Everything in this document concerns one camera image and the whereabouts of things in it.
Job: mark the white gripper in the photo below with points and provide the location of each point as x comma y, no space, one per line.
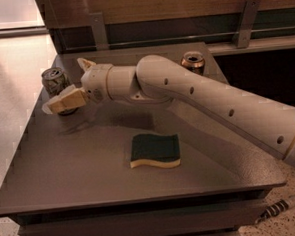
95,81

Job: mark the white green 7up can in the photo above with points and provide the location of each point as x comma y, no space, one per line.
56,82

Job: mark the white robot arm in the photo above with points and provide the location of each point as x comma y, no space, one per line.
155,80

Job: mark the orange gold soda can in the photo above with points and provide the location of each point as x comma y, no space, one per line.
193,61

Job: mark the green yellow sponge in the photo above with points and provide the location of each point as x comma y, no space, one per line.
155,151

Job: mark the grey drawer cabinet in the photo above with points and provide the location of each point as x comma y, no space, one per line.
71,175

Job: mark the left metal bracket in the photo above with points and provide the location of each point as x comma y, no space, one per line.
99,31

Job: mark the metal bracket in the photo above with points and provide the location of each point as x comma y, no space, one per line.
99,31
243,34

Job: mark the right metal bracket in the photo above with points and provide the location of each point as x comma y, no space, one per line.
243,34

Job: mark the horizontal metal rail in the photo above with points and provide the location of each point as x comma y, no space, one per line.
208,38

